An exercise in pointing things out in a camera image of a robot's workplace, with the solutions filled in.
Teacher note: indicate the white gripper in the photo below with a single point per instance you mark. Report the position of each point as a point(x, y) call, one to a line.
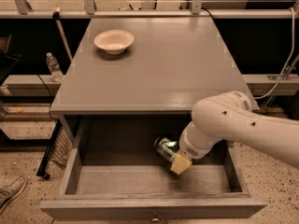
point(191, 148)

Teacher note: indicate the green soda can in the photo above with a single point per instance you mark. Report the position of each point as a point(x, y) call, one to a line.
point(167, 147)

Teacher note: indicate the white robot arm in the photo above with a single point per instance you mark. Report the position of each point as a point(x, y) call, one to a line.
point(229, 117)

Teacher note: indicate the metal drawer knob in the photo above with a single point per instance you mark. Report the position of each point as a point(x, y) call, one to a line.
point(155, 218)

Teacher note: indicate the grey open top drawer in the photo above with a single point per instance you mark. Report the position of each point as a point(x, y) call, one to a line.
point(115, 173)

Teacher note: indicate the grey cabinet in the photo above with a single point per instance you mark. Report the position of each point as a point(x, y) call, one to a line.
point(172, 64)

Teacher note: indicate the white paper bowl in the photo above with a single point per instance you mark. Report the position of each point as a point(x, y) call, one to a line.
point(114, 42)

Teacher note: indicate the clear plastic water bottle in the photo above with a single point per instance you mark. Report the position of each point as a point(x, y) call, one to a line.
point(54, 67)

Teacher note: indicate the grey sneaker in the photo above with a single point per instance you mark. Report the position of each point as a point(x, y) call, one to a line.
point(10, 192)

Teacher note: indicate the wooden stick with black band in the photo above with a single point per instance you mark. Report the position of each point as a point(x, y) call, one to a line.
point(56, 16)

